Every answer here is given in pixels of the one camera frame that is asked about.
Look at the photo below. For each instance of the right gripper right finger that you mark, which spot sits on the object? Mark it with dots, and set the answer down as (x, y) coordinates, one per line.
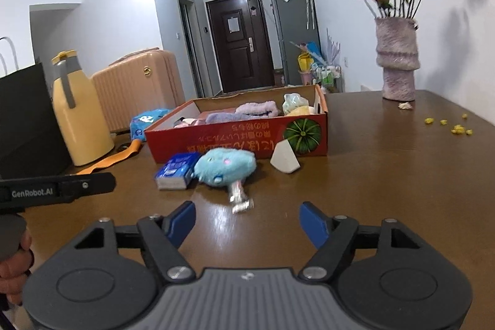
(384, 272)

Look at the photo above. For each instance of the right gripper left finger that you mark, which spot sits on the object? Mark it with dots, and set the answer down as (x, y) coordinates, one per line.
(111, 273)

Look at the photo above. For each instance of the blue pocket tissue pack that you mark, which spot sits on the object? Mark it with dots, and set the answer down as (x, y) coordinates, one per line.
(178, 172)

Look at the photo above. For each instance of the clear snack packet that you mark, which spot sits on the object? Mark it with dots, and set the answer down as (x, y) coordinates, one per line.
(238, 199)

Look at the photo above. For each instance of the blue plush toy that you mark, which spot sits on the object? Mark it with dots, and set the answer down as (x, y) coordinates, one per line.
(220, 167)

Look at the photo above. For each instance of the white wedge sponge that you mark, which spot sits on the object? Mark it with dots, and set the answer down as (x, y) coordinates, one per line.
(284, 158)

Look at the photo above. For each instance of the purple knitted pouch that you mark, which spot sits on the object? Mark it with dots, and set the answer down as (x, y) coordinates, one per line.
(223, 117)

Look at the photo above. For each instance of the iridescent plastic bag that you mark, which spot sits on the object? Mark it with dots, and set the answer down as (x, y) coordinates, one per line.
(292, 101)

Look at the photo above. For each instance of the person left hand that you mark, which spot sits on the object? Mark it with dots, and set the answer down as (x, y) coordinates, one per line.
(14, 271)

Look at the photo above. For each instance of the black paper shopping bag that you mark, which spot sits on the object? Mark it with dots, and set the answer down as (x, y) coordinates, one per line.
(31, 141)

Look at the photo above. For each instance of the yellow thermos bottle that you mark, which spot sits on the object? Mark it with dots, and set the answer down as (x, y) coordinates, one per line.
(78, 111)

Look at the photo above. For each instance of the yellow petals on table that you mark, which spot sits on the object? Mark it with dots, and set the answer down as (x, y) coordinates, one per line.
(457, 129)

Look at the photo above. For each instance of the pink ribbed suitcase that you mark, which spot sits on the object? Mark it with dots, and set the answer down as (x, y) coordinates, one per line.
(140, 81)

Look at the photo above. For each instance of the red cardboard box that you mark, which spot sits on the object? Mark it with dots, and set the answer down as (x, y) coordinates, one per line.
(306, 134)

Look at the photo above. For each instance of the lilac fluffy headband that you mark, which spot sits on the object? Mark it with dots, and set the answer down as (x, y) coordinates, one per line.
(267, 108)

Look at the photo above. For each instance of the pink textured vase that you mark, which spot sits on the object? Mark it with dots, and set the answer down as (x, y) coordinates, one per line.
(398, 56)

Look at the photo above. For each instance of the dark brown door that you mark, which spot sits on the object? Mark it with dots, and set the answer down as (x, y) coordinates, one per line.
(241, 42)

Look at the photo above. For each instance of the grey refrigerator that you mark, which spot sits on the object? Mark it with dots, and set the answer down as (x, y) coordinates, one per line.
(294, 25)

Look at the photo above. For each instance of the wire storage cart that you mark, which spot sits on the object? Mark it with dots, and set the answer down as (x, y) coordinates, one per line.
(329, 77)

